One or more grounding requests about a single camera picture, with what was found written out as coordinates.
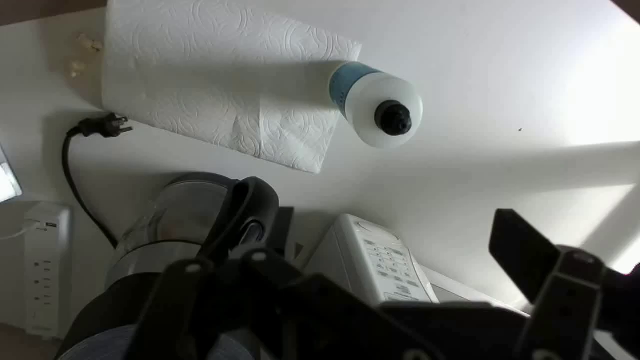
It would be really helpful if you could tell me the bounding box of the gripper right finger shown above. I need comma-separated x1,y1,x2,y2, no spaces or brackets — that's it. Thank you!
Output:
488,209,640,360

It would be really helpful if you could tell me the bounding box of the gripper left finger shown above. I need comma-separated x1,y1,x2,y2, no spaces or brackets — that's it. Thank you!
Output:
125,207,441,360

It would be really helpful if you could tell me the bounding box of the glass electric kettle, black handle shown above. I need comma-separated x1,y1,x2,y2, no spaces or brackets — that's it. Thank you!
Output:
54,172,281,360

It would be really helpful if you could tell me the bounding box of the white paper towel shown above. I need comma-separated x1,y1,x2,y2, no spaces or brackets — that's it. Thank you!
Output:
101,0,363,175

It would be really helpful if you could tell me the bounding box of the white power strip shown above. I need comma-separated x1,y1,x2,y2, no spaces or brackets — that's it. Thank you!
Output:
24,201,72,340

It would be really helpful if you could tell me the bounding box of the black power cable with plug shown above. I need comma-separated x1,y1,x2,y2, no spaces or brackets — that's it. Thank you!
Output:
61,113,133,249

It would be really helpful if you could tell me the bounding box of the screen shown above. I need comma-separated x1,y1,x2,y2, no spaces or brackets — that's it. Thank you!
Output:
0,145,24,204

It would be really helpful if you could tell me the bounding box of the white microwave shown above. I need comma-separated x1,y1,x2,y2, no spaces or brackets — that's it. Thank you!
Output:
302,214,531,317

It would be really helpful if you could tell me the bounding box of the white cable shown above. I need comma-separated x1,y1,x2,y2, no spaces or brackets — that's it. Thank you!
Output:
0,220,39,241

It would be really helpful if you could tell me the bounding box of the white bottle with blue label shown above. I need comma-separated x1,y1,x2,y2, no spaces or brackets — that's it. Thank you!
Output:
328,61,424,150

